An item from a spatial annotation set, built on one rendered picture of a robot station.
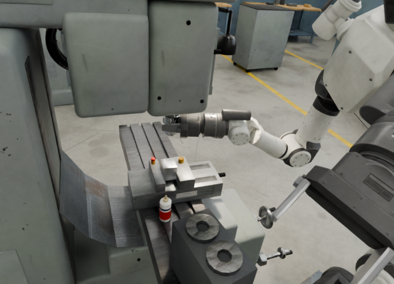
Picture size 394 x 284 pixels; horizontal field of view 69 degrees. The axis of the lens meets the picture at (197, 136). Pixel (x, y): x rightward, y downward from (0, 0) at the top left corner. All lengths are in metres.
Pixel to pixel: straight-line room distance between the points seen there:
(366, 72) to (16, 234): 0.91
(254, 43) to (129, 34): 4.72
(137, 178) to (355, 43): 0.82
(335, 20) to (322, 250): 1.84
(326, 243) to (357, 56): 1.91
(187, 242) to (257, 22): 4.76
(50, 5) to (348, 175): 0.63
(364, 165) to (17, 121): 0.60
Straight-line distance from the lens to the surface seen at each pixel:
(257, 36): 5.36
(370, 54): 0.73
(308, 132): 1.08
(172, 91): 0.81
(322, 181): 0.37
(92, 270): 1.22
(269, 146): 1.06
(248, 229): 1.36
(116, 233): 1.11
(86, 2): 0.71
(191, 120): 0.96
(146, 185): 1.10
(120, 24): 0.71
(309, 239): 2.45
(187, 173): 1.09
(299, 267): 2.26
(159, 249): 0.99
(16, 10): 0.72
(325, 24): 0.89
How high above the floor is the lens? 1.72
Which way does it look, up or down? 32 degrees down
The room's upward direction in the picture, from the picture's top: 6 degrees clockwise
